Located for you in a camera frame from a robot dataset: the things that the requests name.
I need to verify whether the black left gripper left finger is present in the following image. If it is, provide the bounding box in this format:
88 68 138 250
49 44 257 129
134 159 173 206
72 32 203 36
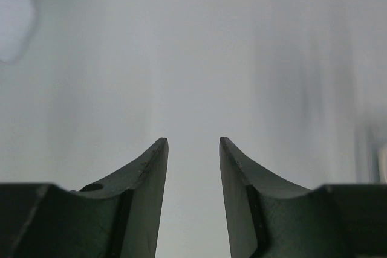
1 138 168 257

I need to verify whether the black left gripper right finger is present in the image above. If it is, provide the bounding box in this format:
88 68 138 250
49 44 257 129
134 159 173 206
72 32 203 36
220 137 386 257

